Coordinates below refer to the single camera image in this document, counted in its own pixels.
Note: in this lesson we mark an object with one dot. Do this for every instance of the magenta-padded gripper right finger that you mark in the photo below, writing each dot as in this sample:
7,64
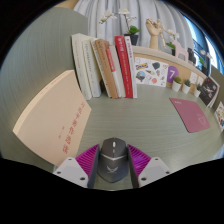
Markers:
151,170

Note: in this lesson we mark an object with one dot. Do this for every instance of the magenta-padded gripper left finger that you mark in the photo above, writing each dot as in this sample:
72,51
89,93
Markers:
71,170

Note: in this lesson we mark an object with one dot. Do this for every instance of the dark grey computer mouse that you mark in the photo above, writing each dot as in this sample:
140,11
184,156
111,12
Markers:
113,163

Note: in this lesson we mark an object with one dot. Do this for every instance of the maroon mouse pad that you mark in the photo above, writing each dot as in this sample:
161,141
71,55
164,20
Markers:
190,115

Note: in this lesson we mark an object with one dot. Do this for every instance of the beige book with red lettering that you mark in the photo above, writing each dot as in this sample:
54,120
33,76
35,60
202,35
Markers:
53,116

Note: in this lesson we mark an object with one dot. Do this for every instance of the small plant in white pot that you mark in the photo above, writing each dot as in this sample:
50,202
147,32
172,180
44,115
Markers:
186,89
197,93
176,87

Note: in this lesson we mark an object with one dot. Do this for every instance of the black cover book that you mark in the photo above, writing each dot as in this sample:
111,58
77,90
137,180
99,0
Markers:
208,91

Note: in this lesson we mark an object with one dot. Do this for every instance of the white card with stickers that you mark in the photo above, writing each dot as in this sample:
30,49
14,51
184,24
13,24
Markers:
151,71

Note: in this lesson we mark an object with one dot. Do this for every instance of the purple round sign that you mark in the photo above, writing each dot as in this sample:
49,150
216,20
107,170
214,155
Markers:
172,73

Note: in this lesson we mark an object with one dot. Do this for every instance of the white book behind black book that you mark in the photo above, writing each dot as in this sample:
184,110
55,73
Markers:
218,96

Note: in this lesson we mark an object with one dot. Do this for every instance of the small red and white book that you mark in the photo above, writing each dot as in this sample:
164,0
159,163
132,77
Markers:
115,73

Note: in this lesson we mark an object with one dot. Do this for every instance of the tan book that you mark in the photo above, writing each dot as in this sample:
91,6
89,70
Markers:
106,70

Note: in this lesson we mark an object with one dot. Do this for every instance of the thick white book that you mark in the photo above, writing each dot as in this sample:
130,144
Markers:
79,63

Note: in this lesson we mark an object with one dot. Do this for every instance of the red spine book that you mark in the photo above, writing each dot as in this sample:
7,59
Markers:
124,66

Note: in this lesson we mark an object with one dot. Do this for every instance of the wooden desk shelf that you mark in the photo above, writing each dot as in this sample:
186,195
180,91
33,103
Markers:
156,55

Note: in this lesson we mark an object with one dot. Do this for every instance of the white orchid in dark pot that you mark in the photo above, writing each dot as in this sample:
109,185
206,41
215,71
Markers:
204,66

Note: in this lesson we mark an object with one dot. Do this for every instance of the green desk partition panel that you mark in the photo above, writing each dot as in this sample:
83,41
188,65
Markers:
36,53
218,75

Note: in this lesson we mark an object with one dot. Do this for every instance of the black wooden horse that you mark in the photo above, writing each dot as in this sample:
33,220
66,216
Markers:
191,55

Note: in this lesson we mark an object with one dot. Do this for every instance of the pale pink wooden horse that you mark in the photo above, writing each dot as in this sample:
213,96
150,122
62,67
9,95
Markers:
180,51

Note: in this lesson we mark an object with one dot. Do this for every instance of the white orchid behind horse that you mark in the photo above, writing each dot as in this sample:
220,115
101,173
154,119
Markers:
172,45

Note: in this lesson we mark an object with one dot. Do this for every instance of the white orchid in black pot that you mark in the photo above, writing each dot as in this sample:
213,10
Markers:
133,38

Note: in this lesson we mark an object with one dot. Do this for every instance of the wooden hand model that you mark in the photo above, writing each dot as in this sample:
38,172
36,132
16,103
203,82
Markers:
153,33

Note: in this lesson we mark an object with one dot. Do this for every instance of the dark framed window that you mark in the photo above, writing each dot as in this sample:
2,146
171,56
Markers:
200,40

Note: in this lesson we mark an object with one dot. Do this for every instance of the grey curtain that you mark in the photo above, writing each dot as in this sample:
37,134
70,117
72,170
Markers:
146,10

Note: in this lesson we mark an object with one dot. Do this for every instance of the white wall socket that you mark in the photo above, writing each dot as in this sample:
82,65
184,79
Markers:
193,77
201,81

